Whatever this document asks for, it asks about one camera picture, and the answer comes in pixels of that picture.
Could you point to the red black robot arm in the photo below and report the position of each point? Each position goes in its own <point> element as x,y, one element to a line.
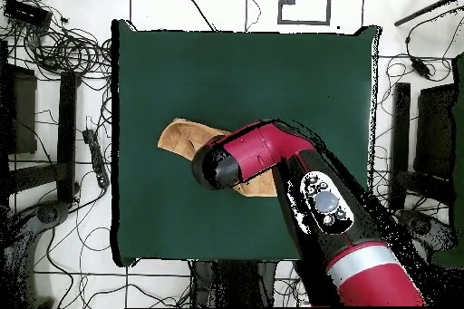
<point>275,149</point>

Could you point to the black stand bar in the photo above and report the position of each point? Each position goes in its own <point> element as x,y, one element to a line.
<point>400,135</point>
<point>67,135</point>

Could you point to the black power strip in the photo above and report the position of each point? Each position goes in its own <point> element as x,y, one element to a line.
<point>96,158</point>

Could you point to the black power adapter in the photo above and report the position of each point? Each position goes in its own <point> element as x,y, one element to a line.
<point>420,67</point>

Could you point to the black electronics box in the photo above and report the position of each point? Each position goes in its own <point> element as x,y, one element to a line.
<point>27,13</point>

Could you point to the black tripod pole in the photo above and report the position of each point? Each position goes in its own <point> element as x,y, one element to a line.
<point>420,12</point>

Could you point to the tan terry towel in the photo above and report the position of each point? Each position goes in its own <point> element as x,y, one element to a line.
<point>179,138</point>

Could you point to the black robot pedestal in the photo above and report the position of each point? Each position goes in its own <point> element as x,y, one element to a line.
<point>232,283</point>

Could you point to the dark green table cloth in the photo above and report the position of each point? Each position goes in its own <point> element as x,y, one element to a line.
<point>188,80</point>

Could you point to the gray stand foot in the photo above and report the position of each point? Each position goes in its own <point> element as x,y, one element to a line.
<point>47,214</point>
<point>424,227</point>

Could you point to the gray square floor frame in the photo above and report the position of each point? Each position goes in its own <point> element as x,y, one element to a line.
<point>304,22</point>

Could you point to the dark flat panel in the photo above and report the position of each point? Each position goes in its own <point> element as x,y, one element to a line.
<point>435,131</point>
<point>23,113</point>

